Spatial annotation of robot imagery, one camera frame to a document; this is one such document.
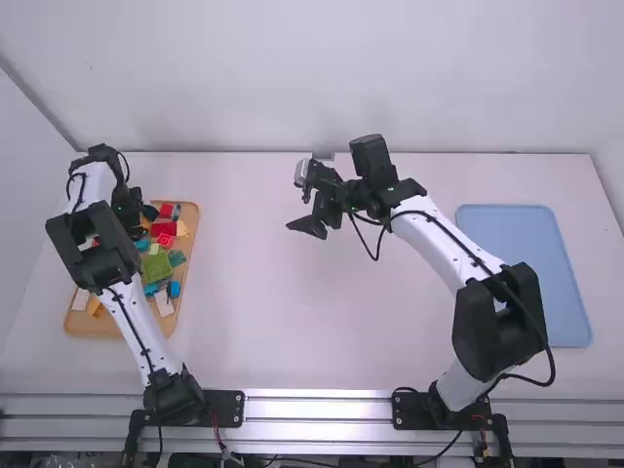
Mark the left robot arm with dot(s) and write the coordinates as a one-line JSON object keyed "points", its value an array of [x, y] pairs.
{"points": [[136, 317]]}

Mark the tan tray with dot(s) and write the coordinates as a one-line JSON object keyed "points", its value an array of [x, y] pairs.
{"points": [[183, 283]]}

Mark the long red toy brick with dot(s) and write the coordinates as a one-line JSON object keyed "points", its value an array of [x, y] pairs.
{"points": [[163, 227]]}

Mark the clear teal toy brick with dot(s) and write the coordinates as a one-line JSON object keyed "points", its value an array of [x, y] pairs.
{"points": [[177, 257]]}

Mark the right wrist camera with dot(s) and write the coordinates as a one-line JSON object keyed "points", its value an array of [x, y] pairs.
{"points": [[302, 173]]}

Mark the dark blue toy brick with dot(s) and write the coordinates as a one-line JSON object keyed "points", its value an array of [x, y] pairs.
{"points": [[149, 212]]}

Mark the pale yellow toy brick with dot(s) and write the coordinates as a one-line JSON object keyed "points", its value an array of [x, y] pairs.
{"points": [[183, 229]]}

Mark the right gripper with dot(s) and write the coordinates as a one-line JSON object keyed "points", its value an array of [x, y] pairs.
{"points": [[334, 202]]}

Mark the white toy brick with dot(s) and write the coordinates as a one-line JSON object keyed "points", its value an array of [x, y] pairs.
{"points": [[80, 301], [166, 306]]}

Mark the pale green toy brick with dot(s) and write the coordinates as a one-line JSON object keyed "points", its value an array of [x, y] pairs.
{"points": [[155, 249]]}

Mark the grey and blue toy brick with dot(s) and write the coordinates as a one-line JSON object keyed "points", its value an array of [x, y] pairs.
{"points": [[178, 212]]}

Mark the blue mat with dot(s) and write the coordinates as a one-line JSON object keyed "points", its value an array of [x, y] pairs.
{"points": [[521, 273]]}

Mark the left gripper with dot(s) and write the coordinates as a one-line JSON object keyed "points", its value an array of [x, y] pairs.
{"points": [[128, 205]]}

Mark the silver rails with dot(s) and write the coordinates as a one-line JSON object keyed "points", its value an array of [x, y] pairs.
{"points": [[317, 414]]}

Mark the small red toy brick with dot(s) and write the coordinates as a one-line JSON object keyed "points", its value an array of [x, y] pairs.
{"points": [[167, 240]]}

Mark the smooth red toy brick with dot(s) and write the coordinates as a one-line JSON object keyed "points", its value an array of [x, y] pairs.
{"points": [[168, 210]]}

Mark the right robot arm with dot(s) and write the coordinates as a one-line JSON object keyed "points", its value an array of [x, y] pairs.
{"points": [[439, 239]]}

